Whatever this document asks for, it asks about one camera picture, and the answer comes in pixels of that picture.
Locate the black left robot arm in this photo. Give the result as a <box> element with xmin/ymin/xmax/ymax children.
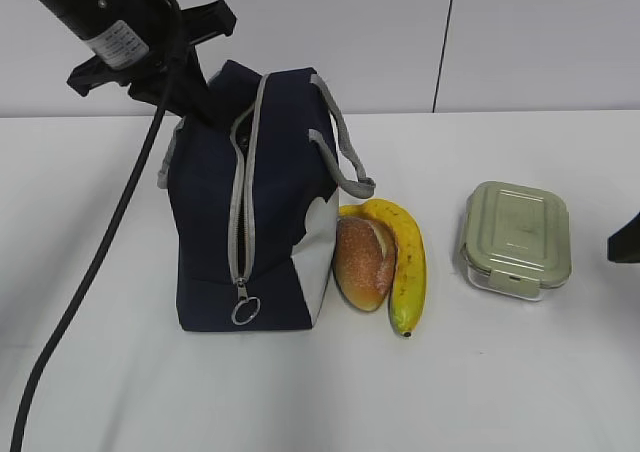
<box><xmin>38</xmin><ymin>0</ymin><xmax>237</xmax><ymax>125</ymax></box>

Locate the thick black cable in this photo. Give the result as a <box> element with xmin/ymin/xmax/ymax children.
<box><xmin>0</xmin><ymin>0</ymin><xmax>187</xmax><ymax>452</ymax></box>

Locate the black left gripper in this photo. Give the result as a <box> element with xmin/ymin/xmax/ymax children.
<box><xmin>67</xmin><ymin>0</ymin><xmax>236</xmax><ymax>126</ymax></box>

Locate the yellow banana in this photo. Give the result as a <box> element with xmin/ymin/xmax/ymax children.
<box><xmin>339</xmin><ymin>198</ymin><xmax>428</xmax><ymax>338</ymax></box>

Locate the sugared bread roll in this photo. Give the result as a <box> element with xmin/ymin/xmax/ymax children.
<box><xmin>333</xmin><ymin>216</ymin><xmax>396</xmax><ymax>312</ymax></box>

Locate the navy blue lunch bag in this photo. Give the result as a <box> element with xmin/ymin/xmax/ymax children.
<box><xmin>157</xmin><ymin>61</ymin><xmax>375</xmax><ymax>333</ymax></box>

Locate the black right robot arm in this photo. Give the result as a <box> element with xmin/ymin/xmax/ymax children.
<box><xmin>607</xmin><ymin>214</ymin><xmax>640</xmax><ymax>264</ymax></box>

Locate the silver zipper pull ring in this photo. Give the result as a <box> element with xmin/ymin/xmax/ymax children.
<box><xmin>230</xmin><ymin>277</ymin><xmax>261</xmax><ymax>327</ymax></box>

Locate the green lid glass container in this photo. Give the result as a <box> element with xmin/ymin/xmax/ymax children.
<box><xmin>457</xmin><ymin>181</ymin><xmax>572</xmax><ymax>302</ymax></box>

